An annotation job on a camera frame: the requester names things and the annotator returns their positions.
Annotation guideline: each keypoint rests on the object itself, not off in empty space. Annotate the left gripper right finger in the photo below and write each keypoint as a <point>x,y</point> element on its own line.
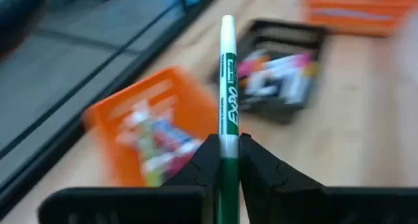
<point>261,171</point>

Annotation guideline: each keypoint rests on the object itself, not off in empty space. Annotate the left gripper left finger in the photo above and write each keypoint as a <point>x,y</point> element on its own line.
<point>204,165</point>

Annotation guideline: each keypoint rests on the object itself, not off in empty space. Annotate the orange plastic basket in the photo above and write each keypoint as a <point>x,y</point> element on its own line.
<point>183,96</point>
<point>359,29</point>

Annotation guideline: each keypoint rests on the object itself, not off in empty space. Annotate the thin green Expo marker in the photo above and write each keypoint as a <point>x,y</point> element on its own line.
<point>228,87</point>

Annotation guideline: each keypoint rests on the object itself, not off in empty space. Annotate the black plastic basket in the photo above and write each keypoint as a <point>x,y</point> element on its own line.
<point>281,33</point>

